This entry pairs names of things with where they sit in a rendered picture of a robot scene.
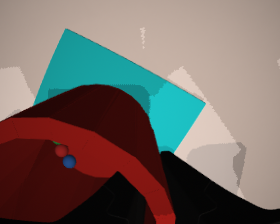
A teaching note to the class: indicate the blue marble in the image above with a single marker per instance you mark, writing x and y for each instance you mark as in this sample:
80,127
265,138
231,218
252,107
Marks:
69,161

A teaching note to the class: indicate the red cup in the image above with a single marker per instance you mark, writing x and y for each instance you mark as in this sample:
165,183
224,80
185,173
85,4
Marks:
105,129

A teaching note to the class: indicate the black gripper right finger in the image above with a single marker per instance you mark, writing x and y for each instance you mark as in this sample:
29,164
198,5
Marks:
197,199

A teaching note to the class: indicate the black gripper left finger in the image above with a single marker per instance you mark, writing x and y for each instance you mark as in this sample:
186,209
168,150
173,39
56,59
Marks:
116,202

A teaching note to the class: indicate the small red ball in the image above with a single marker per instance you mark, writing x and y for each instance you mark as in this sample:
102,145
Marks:
61,150

